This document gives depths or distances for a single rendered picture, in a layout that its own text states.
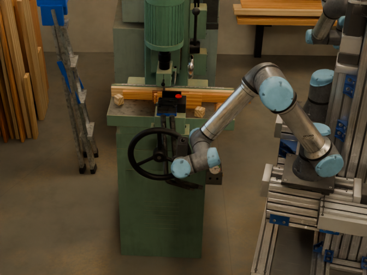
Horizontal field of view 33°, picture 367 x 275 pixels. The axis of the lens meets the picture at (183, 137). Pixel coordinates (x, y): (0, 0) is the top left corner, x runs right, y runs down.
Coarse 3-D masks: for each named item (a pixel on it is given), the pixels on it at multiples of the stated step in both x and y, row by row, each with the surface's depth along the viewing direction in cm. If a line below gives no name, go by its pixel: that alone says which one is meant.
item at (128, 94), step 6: (126, 90) 304; (132, 90) 304; (126, 96) 304; (132, 96) 304; (138, 96) 304; (144, 96) 304; (150, 96) 304; (204, 96) 303; (210, 96) 302; (216, 96) 302; (222, 96) 302; (228, 96) 302; (216, 102) 304; (222, 102) 304
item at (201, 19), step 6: (192, 6) 301; (204, 6) 301; (204, 12) 298; (192, 18) 300; (198, 18) 299; (204, 18) 299; (192, 24) 301; (198, 24) 301; (204, 24) 301; (192, 30) 303; (198, 30) 303; (204, 30) 303; (192, 36) 305; (198, 36) 305; (204, 36) 305
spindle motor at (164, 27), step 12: (156, 0) 269; (168, 0) 268; (180, 0) 271; (156, 12) 272; (168, 12) 272; (180, 12) 275; (156, 24) 275; (168, 24) 275; (180, 24) 278; (156, 36) 279; (168, 36) 278; (180, 36) 281; (156, 48) 281; (168, 48) 281
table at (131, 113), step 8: (112, 104) 300; (128, 104) 301; (136, 104) 301; (144, 104) 301; (152, 104) 301; (208, 104) 302; (112, 112) 294; (120, 112) 294; (128, 112) 294; (136, 112) 295; (144, 112) 295; (152, 112) 295; (192, 112) 296; (208, 112) 296; (112, 120) 294; (120, 120) 293; (128, 120) 293; (136, 120) 293; (144, 120) 293; (152, 120) 293; (192, 120) 292; (200, 120) 292; (192, 128) 295; (224, 128) 294; (232, 128) 294; (152, 136) 286; (168, 136) 286
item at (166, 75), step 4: (172, 64) 301; (160, 72) 293; (164, 72) 293; (168, 72) 293; (172, 72) 306; (156, 76) 293; (160, 76) 293; (164, 76) 293; (168, 76) 293; (156, 80) 294; (160, 80) 294; (168, 80) 294; (156, 84) 295; (160, 84) 295; (168, 84) 295
